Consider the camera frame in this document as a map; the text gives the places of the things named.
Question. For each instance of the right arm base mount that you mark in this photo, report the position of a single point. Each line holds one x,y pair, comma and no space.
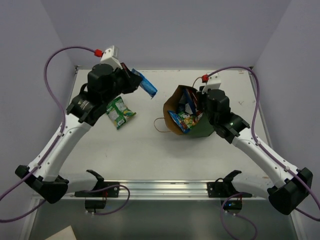
222,190

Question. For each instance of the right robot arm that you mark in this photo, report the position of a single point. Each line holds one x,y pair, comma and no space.
237,132

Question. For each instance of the aluminium mounting rail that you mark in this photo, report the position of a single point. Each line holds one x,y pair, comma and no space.
175,190

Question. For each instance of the green yellow candy packet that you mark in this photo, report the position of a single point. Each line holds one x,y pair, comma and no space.
188,121

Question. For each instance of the blue M&M's packet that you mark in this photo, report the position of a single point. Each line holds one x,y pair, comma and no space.
179,121

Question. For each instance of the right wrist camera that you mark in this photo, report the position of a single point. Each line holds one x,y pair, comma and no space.
212,82

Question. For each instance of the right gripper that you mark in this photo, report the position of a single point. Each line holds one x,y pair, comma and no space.
201,96

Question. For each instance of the red snack packet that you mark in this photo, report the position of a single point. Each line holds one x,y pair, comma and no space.
193,101

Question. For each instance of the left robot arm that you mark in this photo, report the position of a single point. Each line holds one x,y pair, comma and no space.
104,83

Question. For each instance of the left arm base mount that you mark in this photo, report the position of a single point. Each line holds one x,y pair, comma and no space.
97,201

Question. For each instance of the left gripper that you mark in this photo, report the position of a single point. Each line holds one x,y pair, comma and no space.
130,80

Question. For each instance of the green snack packet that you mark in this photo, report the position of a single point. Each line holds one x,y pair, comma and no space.
118,112

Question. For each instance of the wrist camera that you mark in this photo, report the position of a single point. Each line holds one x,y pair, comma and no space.
212,82
111,57

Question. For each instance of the beige board corner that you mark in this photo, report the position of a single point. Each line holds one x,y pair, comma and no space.
66,233

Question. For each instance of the dark blue snack packet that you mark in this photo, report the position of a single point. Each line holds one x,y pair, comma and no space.
185,103

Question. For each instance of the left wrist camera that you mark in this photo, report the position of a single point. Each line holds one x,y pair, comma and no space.
111,57

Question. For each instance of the green paper bag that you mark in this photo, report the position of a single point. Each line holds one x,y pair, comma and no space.
200,130

